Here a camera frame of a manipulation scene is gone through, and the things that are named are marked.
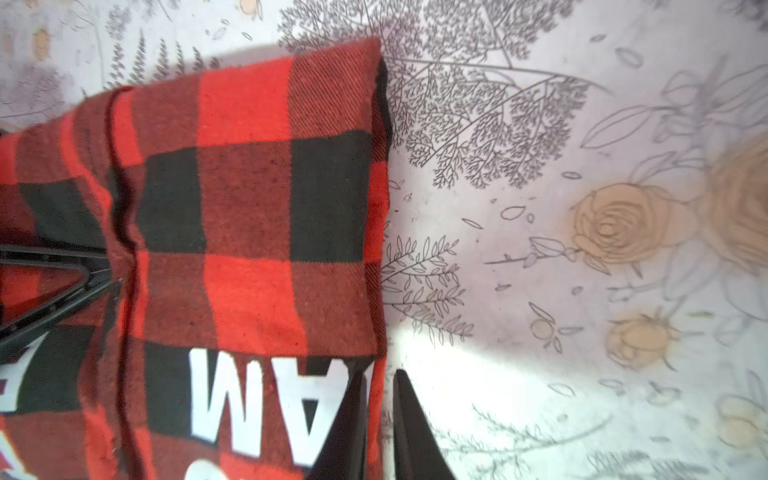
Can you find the red black plaid shirt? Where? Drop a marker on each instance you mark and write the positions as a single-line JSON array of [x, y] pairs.
[[242, 211]]

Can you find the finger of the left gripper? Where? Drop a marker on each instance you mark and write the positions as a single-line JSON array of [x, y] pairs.
[[43, 257], [31, 325]]

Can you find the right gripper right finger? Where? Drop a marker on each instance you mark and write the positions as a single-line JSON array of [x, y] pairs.
[[416, 453]]

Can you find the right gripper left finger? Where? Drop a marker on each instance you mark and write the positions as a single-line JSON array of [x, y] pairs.
[[343, 455]]

